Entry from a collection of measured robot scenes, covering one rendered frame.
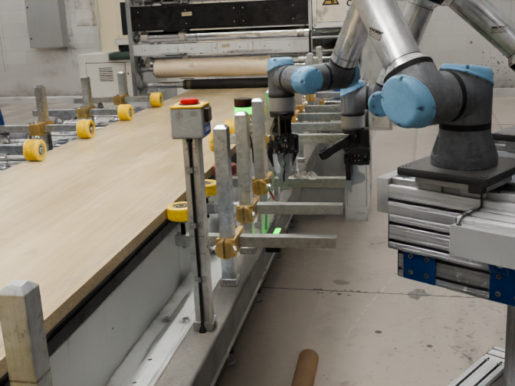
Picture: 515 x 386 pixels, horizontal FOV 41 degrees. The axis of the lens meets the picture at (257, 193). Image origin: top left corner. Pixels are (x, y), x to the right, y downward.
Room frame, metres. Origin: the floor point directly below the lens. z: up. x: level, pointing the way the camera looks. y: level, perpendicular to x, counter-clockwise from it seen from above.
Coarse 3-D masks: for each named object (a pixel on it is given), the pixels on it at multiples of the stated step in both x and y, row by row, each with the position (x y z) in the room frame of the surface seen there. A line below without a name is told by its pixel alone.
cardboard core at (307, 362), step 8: (304, 352) 2.48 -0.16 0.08; (312, 352) 2.48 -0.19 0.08; (304, 360) 2.42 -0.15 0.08; (312, 360) 2.43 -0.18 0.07; (296, 368) 2.39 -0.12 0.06; (304, 368) 2.35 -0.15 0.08; (312, 368) 2.37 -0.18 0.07; (296, 376) 2.31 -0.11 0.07; (304, 376) 2.30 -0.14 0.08; (312, 376) 2.33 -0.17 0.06; (296, 384) 2.24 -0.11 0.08; (304, 384) 2.24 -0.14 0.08; (312, 384) 2.28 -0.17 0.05
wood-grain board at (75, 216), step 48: (192, 96) 4.28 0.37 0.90; (240, 96) 4.17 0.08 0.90; (96, 144) 2.80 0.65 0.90; (144, 144) 2.75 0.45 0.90; (0, 192) 2.05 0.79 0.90; (48, 192) 2.02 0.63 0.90; (96, 192) 1.99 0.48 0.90; (144, 192) 1.97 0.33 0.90; (0, 240) 1.57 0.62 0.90; (48, 240) 1.55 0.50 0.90; (96, 240) 1.54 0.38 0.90; (0, 288) 1.27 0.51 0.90; (48, 288) 1.26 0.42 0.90; (0, 336) 1.05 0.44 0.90
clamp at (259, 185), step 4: (268, 172) 2.27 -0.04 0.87; (272, 172) 2.28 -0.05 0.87; (268, 176) 2.22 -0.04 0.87; (252, 180) 2.19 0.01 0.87; (256, 180) 2.18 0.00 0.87; (260, 180) 2.17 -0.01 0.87; (264, 180) 2.18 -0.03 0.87; (268, 180) 2.21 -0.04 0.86; (252, 184) 2.17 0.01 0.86; (256, 184) 2.17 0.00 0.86; (260, 184) 2.17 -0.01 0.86; (264, 184) 2.16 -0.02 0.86; (252, 188) 2.17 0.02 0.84; (256, 188) 2.17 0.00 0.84; (260, 188) 2.17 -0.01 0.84; (264, 188) 2.16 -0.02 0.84; (256, 192) 2.17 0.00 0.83; (260, 192) 2.17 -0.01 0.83; (264, 192) 2.16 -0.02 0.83
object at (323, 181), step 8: (232, 176) 2.28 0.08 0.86; (320, 176) 2.23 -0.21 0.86; (328, 176) 2.22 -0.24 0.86; (336, 176) 2.21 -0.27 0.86; (344, 176) 2.21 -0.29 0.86; (232, 184) 2.26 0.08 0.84; (280, 184) 2.22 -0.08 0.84; (288, 184) 2.22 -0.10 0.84; (296, 184) 2.21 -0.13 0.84; (304, 184) 2.21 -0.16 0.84; (312, 184) 2.20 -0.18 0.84; (320, 184) 2.20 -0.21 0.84; (328, 184) 2.19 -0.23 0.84; (336, 184) 2.19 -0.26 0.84; (344, 184) 2.18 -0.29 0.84
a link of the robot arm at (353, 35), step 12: (348, 12) 1.87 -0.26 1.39; (348, 24) 1.86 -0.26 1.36; (360, 24) 1.84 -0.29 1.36; (348, 36) 1.87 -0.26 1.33; (360, 36) 1.86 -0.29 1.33; (336, 48) 1.90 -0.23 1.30; (348, 48) 1.88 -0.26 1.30; (360, 48) 1.89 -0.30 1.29; (336, 60) 1.91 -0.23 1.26; (348, 60) 1.89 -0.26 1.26; (336, 72) 1.92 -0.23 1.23; (348, 72) 1.92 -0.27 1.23; (336, 84) 1.92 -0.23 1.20; (348, 84) 1.95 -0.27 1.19
